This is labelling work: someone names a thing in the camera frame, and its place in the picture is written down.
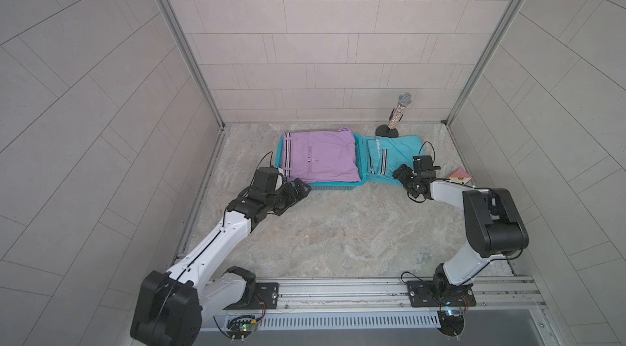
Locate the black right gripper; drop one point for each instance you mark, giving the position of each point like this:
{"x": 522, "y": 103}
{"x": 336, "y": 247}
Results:
{"x": 403, "y": 171}

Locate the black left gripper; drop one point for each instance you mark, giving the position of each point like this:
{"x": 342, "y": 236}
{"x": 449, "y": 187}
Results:
{"x": 291, "y": 197}

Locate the teal pants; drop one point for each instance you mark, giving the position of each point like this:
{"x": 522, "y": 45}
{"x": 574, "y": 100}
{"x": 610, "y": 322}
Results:
{"x": 378, "y": 157}

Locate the purple pants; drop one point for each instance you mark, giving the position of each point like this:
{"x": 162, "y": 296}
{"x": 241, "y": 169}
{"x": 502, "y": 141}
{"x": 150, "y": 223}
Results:
{"x": 323, "y": 155}

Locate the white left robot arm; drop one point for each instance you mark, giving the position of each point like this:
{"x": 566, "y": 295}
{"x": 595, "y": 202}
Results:
{"x": 172, "y": 306}

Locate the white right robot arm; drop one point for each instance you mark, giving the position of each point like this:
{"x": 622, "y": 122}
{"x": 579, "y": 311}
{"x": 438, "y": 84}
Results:
{"x": 493, "y": 226}

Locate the teal plastic laundry basket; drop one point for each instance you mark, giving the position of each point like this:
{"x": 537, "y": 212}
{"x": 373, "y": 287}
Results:
{"x": 337, "y": 182}

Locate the small pink box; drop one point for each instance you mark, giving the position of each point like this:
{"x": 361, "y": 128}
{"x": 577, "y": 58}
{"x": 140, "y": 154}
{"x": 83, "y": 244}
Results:
{"x": 460, "y": 176}

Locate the glitter microphone on stand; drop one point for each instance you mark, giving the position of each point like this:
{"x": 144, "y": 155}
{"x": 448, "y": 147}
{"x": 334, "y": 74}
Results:
{"x": 389, "y": 129}

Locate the right circuit board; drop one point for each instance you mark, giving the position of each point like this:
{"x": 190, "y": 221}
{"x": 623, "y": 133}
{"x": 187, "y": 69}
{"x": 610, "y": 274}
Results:
{"x": 452, "y": 323}

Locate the circuit board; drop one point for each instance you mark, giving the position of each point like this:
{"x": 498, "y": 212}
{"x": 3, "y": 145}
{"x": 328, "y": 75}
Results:
{"x": 243, "y": 326}
{"x": 452, "y": 323}

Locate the left circuit board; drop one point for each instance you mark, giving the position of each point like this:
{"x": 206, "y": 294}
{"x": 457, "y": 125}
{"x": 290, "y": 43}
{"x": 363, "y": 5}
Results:
{"x": 243, "y": 326}

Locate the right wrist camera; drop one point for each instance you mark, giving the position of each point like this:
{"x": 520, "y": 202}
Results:
{"x": 423, "y": 166}

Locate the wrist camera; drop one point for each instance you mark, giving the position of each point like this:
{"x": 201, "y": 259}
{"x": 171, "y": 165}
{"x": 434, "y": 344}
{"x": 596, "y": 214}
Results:
{"x": 423, "y": 166}
{"x": 267, "y": 179}

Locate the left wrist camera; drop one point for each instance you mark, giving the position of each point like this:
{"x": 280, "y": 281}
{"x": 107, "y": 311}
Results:
{"x": 267, "y": 179}

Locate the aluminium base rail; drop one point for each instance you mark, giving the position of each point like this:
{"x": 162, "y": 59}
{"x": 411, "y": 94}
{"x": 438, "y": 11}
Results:
{"x": 395, "y": 294}

